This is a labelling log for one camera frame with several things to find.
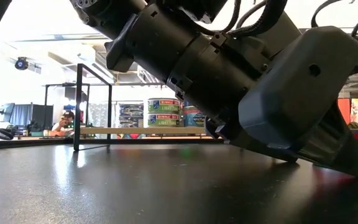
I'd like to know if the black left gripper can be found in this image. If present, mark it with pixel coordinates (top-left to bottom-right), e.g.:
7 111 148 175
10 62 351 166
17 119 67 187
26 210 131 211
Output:
166 12 303 162

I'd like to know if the silver-lid can green label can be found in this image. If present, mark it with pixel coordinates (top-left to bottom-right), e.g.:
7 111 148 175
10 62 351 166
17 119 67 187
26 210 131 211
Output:
147 98 181 114

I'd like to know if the wooden shelf black metal frame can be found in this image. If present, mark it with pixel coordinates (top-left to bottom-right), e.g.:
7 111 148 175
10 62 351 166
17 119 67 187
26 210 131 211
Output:
73 63 225 152

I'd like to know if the orange cloth partition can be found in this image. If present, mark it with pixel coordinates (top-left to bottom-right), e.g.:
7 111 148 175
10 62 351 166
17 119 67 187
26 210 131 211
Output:
337 98 351 125

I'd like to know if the colourful patchwork quilt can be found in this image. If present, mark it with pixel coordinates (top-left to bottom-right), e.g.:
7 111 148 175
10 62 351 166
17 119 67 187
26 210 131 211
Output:
116 133 145 139

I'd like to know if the person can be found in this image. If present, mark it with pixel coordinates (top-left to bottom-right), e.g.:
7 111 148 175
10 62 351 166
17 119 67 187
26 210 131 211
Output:
50 111 76 138

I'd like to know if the dark round ceiling device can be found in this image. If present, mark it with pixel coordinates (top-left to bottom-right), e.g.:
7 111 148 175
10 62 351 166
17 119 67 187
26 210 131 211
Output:
14 56 29 71

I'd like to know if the blue grey curtain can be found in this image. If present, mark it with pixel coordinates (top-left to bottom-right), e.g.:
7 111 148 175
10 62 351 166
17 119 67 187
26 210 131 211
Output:
4 103 55 128

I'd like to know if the black background rig frame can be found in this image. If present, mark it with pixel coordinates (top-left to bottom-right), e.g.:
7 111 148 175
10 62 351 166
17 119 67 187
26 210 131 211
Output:
44 82 92 124

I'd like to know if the black metal table frame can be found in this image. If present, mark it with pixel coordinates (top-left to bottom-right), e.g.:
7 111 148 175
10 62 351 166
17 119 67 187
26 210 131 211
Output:
0 136 225 152

